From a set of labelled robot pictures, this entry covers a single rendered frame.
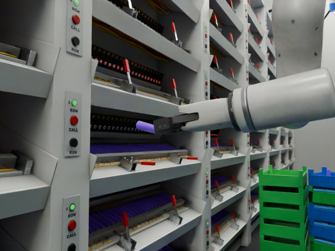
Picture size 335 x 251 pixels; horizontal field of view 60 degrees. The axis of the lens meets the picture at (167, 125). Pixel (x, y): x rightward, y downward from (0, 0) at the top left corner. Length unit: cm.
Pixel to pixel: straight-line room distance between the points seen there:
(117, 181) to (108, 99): 19
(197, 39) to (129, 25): 48
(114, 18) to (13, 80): 32
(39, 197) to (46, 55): 25
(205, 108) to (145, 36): 38
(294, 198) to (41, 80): 125
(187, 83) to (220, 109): 67
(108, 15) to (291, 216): 120
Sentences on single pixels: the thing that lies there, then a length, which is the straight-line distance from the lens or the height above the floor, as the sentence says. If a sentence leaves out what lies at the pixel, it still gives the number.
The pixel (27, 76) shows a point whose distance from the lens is 54.
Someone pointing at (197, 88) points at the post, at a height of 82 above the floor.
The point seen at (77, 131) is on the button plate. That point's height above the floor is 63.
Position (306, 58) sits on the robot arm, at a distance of 62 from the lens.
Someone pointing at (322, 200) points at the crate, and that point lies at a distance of 160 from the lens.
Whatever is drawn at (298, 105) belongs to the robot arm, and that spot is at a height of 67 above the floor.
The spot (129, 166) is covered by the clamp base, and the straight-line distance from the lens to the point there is 74.
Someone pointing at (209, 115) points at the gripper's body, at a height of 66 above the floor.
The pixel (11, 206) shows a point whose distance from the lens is 53.
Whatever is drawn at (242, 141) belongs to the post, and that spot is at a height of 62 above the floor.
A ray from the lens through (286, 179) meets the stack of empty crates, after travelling 151.
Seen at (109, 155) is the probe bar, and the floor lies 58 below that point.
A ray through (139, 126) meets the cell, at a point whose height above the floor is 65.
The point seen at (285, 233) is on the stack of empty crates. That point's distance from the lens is 156.
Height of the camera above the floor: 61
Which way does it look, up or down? 3 degrees up
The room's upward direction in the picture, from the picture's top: straight up
